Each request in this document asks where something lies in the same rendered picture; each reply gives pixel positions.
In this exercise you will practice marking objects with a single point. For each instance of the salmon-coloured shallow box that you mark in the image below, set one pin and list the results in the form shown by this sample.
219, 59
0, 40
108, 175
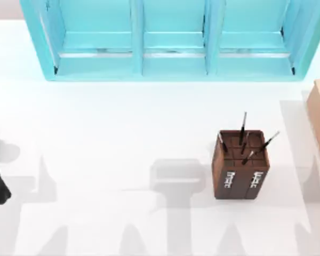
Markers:
318, 106

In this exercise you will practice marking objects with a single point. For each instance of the black pen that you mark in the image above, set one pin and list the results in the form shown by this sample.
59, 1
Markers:
222, 144
247, 158
242, 128
244, 144
268, 141

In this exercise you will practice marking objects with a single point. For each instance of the brown wooden pen holder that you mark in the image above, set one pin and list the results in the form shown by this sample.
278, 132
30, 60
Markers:
240, 176

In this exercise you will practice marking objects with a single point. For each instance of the light blue rack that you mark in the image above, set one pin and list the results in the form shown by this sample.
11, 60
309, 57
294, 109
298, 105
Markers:
173, 42

